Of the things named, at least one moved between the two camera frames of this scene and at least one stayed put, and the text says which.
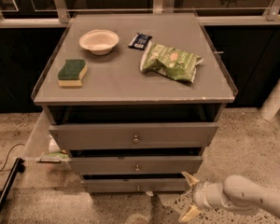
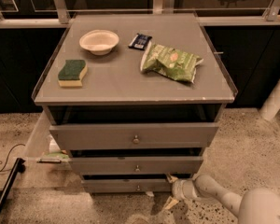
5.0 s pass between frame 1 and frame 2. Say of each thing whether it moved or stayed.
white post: stayed
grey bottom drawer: stayed
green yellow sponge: stayed
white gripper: moved
